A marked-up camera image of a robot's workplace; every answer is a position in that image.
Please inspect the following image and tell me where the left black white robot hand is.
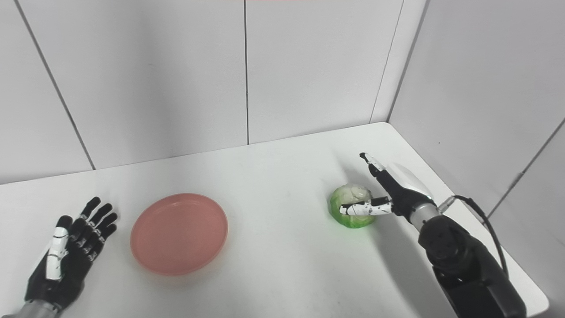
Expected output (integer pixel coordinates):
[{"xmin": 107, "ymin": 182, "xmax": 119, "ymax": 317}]
[{"xmin": 24, "ymin": 197, "xmax": 119, "ymax": 312}]

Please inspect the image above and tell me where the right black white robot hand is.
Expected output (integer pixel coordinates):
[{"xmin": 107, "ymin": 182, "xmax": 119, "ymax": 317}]
[{"xmin": 339, "ymin": 152, "xmax": 435, "ymax": 219}]

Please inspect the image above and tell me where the green white cabbage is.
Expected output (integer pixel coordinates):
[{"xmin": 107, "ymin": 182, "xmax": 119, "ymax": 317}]
[{"xmin": 329, "ymin": 183, "xmax": 376, "ymax": 229}]

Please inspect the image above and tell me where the pink round plate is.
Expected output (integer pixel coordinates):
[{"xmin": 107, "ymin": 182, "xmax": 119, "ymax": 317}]
[{"xmin": 130, "ymin": 193, "xmax": 229, "ymax": 276}]

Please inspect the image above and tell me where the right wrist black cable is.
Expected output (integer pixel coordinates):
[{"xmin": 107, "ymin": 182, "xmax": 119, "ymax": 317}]
[{"xmin": 437, "ymin": 195, "xmax": 509, "ymax": 279}]

